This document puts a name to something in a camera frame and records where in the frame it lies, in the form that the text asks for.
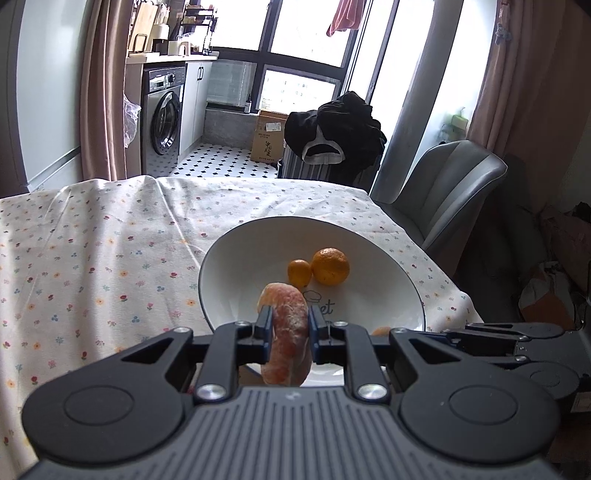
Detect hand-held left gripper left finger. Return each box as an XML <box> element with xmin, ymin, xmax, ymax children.
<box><xmin>117</xmin><ymin>305</ymin><xmax>275</xmax><ymax>401</ymax></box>

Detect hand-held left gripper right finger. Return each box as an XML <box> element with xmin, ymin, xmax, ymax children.
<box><xmin>307</xmin><ymin>305</ymin><xmax>467</xmax><ymax>402</ymax></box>

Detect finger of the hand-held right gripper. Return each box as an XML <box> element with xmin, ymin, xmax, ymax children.
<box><xmin>441</xmin><ymin>322</ymin><xmax>566</xmax><ymax>358</ymax></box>

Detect white ceramic bowl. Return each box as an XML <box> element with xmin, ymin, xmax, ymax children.
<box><xmin>198</xmin><ymin>216</ymin><xmax>426</xmax><ymax>389</ymax></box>

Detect large orange mandarin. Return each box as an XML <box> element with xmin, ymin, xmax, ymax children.
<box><xmin>311</xmin><ymin>247</ymin><xmax>351</xmax><ymax>286</ymax></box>

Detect brown paper bag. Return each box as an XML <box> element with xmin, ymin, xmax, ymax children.
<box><xmin>518</xmin><ymin>261</ymin><xmax>580</xmax><ymax>329</ymax></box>

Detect grey padded chair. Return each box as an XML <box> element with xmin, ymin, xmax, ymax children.
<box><xmin>372</xmin><ymin>139</ymin><xmax>509</xmax><ymax>254</ymax></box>

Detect dark ribbed suitcase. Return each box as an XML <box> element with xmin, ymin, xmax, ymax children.
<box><xmin>278</xmin><ymin>142</ymin><xmax>372</xmax><ymax>191</ymax></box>

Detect floral white tablecloth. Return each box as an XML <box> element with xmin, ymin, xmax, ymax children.
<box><xmin>0</xmin><ymin>174</ymin><xmax>485</xmax><ymax>477</ymax></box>

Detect cardboard box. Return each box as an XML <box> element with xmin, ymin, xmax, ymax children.
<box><xmin>251</xmin><ymin>109</ymin><xmax>290</xmax><ymax>164</ymax></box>

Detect black clothing pile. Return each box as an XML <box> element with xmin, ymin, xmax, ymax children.
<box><xmin>283</xmin><ymin>90</ymin><xmax>388</xmax><ymax>184</ymax></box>

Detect silver washing machine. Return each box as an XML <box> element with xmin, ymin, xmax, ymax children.
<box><xmin>140</xmin><ymin>66</ymin><xmax>187</xmax><ymax>172</ymax></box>

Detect white floor cabinet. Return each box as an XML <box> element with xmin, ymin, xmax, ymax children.
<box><xmin>178</xmin><ymin>60</ymin><xmax>214</xmax><ymax>158</ymax></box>

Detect beige curtain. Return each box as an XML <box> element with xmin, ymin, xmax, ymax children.
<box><xmin>78</xmin><ymin>0</ymin><xmax>136</xmax><ymax>182</ymax></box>
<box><xmin>465</xmin><ymin>0</ymin><xmax>591</xmax><ymax>217</ymax></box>

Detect clear plastic bag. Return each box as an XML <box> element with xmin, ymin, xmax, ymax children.
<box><xmin>123</xmin><ymin>89</ymin><xmax>142</xmax><ymax>149</ymax></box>

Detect black kitchen rack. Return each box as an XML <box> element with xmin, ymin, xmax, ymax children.
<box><xmin>181</xmin><ymin>4</ymin><xmax>219</xmax><ymax>54</ymax></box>

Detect pink hanging cloth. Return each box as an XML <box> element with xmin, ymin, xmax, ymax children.
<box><xmin>326</xmin><ymin>0</ymin><xmax>366</xmax><ymax>38</ymax></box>

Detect wooden cutting boards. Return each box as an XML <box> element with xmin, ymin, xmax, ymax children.
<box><xmin>128</xmin><ymin>0</ymin><xmax>160</xmax><ymax>52</ymax></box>

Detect black window frame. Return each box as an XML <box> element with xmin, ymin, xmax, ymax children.
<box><xmin>207</xmin><ymin>0</ymin><xmax>372</xmax><ymax>112</ymax></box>

